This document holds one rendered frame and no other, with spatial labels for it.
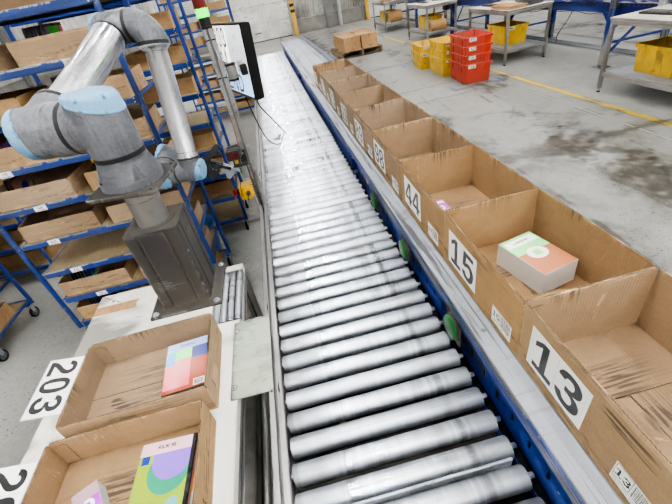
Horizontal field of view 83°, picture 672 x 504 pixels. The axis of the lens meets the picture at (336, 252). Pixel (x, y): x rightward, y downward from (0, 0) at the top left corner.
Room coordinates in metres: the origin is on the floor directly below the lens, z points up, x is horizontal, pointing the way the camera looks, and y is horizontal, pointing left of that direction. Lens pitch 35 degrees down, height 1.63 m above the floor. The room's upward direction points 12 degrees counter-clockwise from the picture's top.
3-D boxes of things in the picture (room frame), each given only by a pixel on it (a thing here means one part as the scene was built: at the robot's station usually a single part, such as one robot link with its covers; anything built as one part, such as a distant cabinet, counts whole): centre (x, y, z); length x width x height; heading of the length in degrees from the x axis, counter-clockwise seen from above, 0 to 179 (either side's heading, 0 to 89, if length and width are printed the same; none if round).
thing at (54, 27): (2.11, 1.09, 1.61); 0.19 x 0.11 x 0.14; 4
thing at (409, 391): (0.57, -0.03, 0.72); 0.52 x 0.05 x 0.05; 94
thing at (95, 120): (1.18, 0.59, 1.41); 0.17 x 0.15 x 0.18; 81
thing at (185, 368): (0.77, 0.49, 0.79); 0.19 x 0.14 x 0.02; 8
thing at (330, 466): (0.44, -0.04, 0.72); 0.52 x 0.05 x 0.05; 94
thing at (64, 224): (2.09, 1.47, 0.79); 0.40 x 0.30 x 0.10; 95
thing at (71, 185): (2.09, 1.47, 0.99); 0.40 x 0.30 x 0.10; 92
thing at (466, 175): (1.11, -0.45, 0.96); 0.39 x 0.29 x 0.17; 4
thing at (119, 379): (0.75, 0.60, 0.80); 0.38 x 0.28 x 0.10; 95
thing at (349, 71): (3.06, -0.32, 0.96); 0.39 x 0.29 x 0.17; 4
